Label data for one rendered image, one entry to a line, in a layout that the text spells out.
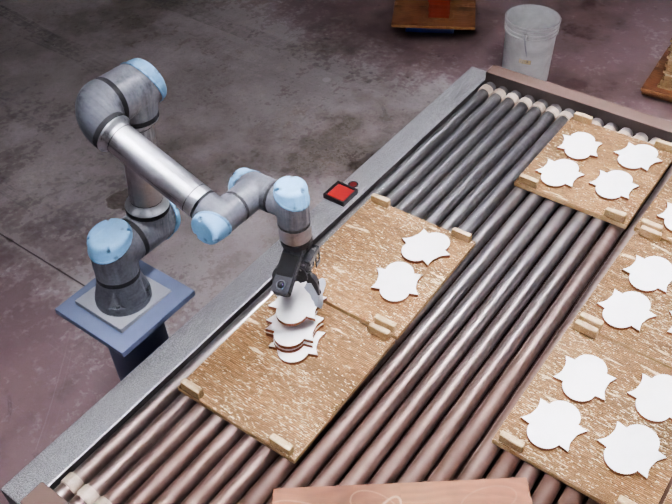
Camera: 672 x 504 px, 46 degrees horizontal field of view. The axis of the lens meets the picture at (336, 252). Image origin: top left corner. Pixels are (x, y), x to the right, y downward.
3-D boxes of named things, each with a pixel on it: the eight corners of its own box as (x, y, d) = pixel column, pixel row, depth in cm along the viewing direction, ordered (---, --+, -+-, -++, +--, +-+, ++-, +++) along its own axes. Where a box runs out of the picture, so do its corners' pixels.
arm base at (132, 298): (85, 297, 217) (77, 270, 210) (131, 270, 225) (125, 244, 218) (116, 325, 209) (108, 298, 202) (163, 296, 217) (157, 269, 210)
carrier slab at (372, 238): (286, 284, 212) (285, 280, 211) (370, 201, 236) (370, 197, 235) (397, 340, 197) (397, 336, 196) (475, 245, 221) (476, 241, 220)
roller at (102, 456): (54, 497, 174) (48, 486, 171) (484, 90, 285) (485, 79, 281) (69, 509, 172) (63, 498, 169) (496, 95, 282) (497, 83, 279)
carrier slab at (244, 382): (178, 390, 188) (177, 386, 187) (284, 286, 212) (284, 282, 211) (294, 464, 173) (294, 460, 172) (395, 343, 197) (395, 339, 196)
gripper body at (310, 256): (321, 263, 191) (319, 226, 183) (307, 288, 186) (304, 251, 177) (293, 256, 194) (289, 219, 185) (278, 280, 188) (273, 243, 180)
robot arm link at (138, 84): (116, 246, 216) (83, 71, 178) (154, 218, 225) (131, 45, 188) (148, 265, 211) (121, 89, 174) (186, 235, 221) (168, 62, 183)
